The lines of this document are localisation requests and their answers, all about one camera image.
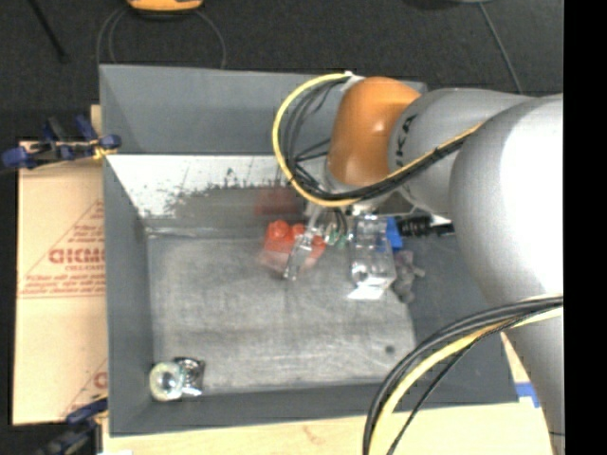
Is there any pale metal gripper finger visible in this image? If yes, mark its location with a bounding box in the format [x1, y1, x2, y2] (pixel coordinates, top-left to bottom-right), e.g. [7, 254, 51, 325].
[283, 227, 318, 282]

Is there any red toy brick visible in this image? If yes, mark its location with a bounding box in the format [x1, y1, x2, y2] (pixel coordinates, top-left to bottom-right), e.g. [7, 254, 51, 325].
[259, 219, 328, 273]

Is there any grey metal bin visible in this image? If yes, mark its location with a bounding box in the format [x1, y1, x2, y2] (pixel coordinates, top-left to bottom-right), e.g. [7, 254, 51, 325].
[98, 64, 519, 436]

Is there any clear plastic block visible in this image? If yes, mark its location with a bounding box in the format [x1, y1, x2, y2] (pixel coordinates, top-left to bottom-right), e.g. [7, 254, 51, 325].
[346, 213, 397, 301]

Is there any blue block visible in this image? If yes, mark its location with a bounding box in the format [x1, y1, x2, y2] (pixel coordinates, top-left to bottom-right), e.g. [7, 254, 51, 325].
[385, 216, 405, 248]

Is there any small grey toy figure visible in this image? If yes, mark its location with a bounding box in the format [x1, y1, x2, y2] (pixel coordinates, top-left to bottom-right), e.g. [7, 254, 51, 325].
[392, 249, 426, 303]

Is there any clear glass stopper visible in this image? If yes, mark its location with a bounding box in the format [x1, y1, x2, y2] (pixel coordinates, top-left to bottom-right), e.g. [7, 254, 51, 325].
[148, 356, 207, 403]

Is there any brown cardboard board red print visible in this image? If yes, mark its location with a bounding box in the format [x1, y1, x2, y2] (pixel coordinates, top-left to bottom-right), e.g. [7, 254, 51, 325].
[10, 103, 111, 427]

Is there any black cylinder on white bracket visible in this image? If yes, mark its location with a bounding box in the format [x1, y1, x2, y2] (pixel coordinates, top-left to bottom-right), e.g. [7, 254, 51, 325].
[395, 211, 455, 240]

